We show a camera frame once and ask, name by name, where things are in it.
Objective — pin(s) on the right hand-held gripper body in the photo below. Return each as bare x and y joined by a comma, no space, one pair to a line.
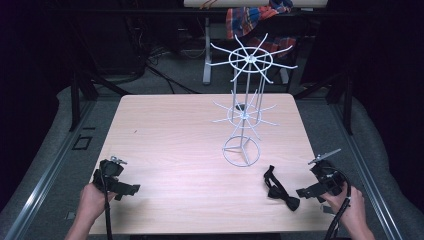
328,178

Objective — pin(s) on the person's left hand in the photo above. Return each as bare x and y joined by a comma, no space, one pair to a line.
92,201

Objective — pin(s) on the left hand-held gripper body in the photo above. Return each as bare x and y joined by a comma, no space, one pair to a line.
111,169

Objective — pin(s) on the grey tape patch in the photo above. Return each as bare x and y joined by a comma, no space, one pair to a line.
328,209

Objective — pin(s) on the black bow tie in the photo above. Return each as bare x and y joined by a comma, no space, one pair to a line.
280,190

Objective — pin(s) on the plaid cloth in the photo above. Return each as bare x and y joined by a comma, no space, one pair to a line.
246,20

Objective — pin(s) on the black table grommet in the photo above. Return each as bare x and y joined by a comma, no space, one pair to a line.
240,107

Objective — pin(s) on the aluminium rail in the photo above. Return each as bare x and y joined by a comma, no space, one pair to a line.
43,180
366,173

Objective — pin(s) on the person's right hand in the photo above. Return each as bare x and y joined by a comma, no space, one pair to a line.
350,211

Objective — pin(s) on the black metal stand frame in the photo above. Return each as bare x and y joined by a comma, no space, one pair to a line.
76,100
346,100

